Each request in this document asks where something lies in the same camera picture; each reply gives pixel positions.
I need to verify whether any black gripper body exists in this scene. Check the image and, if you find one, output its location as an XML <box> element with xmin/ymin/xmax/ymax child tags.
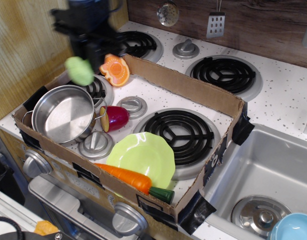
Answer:
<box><xmin>70</xmin><ymin>35</ymin><xmax>119</xmax><ymax>70</ymax></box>

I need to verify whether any green toy broccoli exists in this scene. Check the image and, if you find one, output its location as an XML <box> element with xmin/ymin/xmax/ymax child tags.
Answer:
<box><xmin>64</xmin><ymin>56</ymin><xmax>94</xmax><ymax>87</ymax></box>

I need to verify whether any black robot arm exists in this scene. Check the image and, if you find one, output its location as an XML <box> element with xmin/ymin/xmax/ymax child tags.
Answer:
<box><xmin>49</xmin><ymin>0</ymin><xmax>123</xmax><ymax>72</ymax></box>

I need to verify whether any silver metal pan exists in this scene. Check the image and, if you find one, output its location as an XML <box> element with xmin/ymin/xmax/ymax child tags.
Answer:
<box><xmin>21</xmin><ymin>85</ymin><xmax>107</xmax><ymax>146</ymax></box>

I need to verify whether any orange toy fruit slice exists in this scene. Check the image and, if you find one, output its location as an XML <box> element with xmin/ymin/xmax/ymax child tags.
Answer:
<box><xmin>99</xmin><ymin>54</ymin><xmax>130</xmax><ymax>87</ymax></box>

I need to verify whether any back left black burner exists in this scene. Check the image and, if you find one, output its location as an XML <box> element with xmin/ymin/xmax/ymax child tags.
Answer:
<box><xmin>117</xmin><ymin>31</ymin><xmax>164</xmax><ymax>63</ymax></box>

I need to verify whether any black burner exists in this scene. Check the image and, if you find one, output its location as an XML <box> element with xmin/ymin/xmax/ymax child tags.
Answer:
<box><xmin>133</xmin><ymin>108</ymin><xmax>221</xmax><ymax>181</ymax></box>
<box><xmin>81</xmin><ymin>75</ymin><xmax>114</xmax><ymax>108</ymax></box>
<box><xmin>185</xmin><ymin>55</ymin><xmax>263</xmax><ymax>102</ymax></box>
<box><xmin>117</xmin><ymin>31</ymin><xmax>164</xmax><ymax>63</ymax></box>

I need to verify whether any front left black burner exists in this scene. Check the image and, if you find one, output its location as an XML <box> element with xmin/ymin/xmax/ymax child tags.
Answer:
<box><xmin>81</xmin><ymin>75</ymin><xmax>114</xmax><ymax>108</ymax></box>

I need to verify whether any red toy apple half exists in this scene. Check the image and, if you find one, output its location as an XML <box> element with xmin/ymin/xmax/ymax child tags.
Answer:
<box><xmin>99</xmin><ymin>106</ymin><xmax>130</xmax><ymax>133</ymax></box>

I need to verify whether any silver hanging strainer ladle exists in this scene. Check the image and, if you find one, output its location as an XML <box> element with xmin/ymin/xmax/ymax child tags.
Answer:
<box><xmin>156</xmin><ymin>0</ymin><xmax>180</xmax><ymax>27</ymax></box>

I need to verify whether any silver knob back stove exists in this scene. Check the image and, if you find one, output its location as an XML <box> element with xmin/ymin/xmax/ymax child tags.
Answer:
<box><xmin>172</xmin><ymin>39</ymin><xmax>200</xmax><ymax>60</ymax></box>

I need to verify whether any silver knob near plate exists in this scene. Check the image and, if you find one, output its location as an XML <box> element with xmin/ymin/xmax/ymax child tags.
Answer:
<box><xmin>78</xmin><ymin>131</ymin><xmax>114</xmax><ymax>160</ymax></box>

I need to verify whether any brown cardboard fence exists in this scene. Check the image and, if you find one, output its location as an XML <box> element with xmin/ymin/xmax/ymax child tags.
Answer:
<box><xmin>12</xmin><ymin>53</ymin><xmax>255</xmax><ymax>235</ymax></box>

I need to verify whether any light green plastic plate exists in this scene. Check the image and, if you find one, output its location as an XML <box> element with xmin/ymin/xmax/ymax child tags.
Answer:
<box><xmin>106</xmin><ymin>132</ymin><xmax>176</xmax><ymax>189</ymax></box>

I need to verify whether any silver hanging spatula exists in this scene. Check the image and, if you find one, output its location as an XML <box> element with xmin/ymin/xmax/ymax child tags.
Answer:
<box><xmin>206</xmin><ymin>0</ymin><xmax>226</xmax><ymax>39</ymax></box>

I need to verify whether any silver oven knob left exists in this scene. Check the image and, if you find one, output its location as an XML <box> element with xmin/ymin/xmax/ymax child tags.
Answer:
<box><xmin>22</xmin><ymin>149</ymin><xmax>53</xmax><ymax>179</ymax></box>

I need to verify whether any silver oven knob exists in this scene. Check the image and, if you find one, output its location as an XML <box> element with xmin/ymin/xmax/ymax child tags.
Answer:
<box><xmin>22</xmin><ymin>149</ymin><xmax>53</xmax><ymax>179</ymax></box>
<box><xmin>112</xmin><ymin>202</ymin><xmax>148</xmax><ymax>237</ymax></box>

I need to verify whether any front right black burner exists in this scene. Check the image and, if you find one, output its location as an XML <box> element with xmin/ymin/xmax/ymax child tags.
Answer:
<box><xmin>133</xmin><ymin>108</ymin><xmax>221</xmax><ymax>181</ymax></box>

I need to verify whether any back right black burner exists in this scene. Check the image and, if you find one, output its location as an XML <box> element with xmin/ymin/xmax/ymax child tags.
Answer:
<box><xmin>185</xmin><ymin>55</ymin><xmax>263</xmax><ymax>102</ymax></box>

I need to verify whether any orange toy carrot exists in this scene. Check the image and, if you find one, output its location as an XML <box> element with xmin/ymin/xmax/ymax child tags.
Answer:
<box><xmin>95</xmin><ymin>163</ymin><xmax>175</xmax><ymax>204</ymax></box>

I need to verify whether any silver oven knob right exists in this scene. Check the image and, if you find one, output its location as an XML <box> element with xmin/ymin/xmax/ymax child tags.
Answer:
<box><xmin>112</xmin><ymin>202</ymin><xmax>148</xmax><ymax>237</ymax></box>

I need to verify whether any orange yellow sponge piece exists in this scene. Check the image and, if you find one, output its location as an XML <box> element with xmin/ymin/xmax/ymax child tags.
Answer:
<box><xmin>33</xmin><ymin>220</ymin><xmax>59</xmax><ymax>236</ymax></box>

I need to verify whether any silver sink basin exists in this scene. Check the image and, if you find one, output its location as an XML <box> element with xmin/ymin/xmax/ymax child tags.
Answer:
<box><xmin>204</xmin><ymin>124</ymin><xmax>307</xmax><ymax>240</ymax></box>

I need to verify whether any silver sink drain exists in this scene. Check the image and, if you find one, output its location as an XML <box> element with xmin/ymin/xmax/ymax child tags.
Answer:
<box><xmin>230</xmin><ymin>195</ymin><xmax>292</xmax><ymax>239</ymax></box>

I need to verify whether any light blue bowl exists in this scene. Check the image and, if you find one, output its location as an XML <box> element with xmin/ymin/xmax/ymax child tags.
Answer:
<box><xmin>267</xmin><ymin>213</ymin><xmax>307</xmax><ymax>240</ymax></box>

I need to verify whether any silver oven door handle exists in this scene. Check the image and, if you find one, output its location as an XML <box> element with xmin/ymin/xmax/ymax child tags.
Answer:
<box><xmin>28</xmin><ymin>175</ymin><xmax>114</xmax><ymax>240</ymax></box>

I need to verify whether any black cable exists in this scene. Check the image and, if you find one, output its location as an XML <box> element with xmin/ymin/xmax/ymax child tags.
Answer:
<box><xmin>0</xmin><ymin>216</ymin><xmax>24</xmax><ymax>240</ymax></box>

